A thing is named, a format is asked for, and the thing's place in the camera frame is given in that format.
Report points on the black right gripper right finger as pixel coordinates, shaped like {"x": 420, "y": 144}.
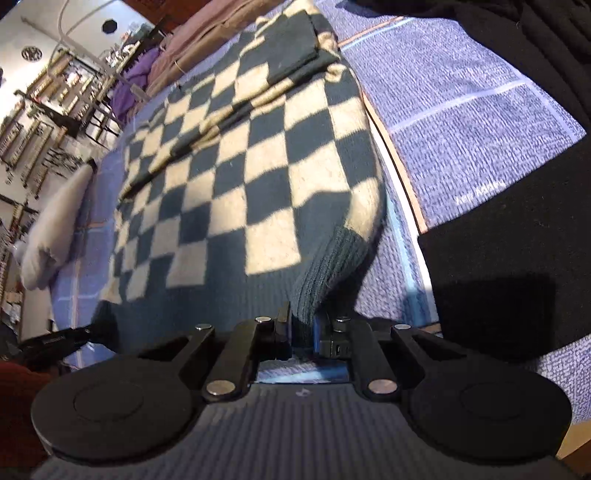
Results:
{"x": 473, "y": 408}

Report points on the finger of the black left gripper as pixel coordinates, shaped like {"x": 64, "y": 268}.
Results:
{"x": 58, "y": 344}

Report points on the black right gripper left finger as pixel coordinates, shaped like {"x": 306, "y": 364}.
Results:
{"x": 134, "y": 406}

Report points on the blue cream checkered sweater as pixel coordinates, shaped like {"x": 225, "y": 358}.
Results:
{"x": 254, "y": 185}

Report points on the white folded garment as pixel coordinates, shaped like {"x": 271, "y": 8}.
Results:
{"x": 49, "y": 241}

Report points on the black garment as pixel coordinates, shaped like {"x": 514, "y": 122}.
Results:
{"x": 512, "y": 275}

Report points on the white arc floor lamp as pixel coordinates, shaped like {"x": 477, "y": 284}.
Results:
{"x": 66, "y": 37}

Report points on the purple cloth on bed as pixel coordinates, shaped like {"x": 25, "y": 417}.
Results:
{"x": 123, "y": 100}

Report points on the blue patterned bed sheet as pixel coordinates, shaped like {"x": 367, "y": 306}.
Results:
{"x": 459, "y": 126}

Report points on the brown bed with mauve cover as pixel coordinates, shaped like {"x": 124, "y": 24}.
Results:
{"x": 200, "y": 36}

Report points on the wall display shelves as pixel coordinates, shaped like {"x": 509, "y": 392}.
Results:
{"x": 58, "y": 121}

